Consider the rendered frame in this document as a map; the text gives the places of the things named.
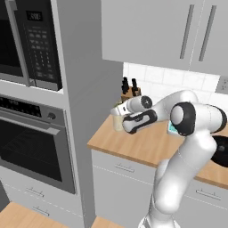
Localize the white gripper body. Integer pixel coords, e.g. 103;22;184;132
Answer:
110;104;125;118

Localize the glass of lemonade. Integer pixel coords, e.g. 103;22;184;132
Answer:
112;115;126;133

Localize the wooden knife block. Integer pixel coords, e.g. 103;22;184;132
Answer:
119;77;143;103

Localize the grey tall oven cabinet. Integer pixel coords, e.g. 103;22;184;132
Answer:
0;0;125;228

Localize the grey drawer front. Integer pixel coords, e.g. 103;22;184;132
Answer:
2;183;86;228
0;165;83;216
91;149;159;185
183;177;228;210

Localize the teal and white box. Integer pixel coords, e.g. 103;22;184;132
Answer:
167;119;180;137

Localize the black oven knob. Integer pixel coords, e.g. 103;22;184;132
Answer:
46;111;57;121

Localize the grey base cupboard door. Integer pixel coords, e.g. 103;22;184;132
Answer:
92;165;157;228

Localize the steel built-in oven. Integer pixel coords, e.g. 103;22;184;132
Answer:
0;94;77;195

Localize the black microwave oven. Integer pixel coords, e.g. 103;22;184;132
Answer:
0;0;63;92

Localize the black round pan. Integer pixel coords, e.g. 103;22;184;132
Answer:
210;134;228;168

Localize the grey drawer handle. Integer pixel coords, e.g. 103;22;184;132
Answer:
31;206;50;217
24;186;45;198
114;163;135;174
195;189;223;201

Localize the grey wall cupboard door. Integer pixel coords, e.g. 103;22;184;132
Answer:
101;0;206;71
189;0;228;77

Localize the steel oven door handle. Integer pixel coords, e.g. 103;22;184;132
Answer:
0;114;61;136

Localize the grey cupboard door handle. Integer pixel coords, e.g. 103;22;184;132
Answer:
179;4;196;60
198;4;218;62

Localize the grey wall socket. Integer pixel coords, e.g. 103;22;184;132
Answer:
216;75;228;95

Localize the grey microwave door handle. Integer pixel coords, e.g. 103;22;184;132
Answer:
4;0;32;87

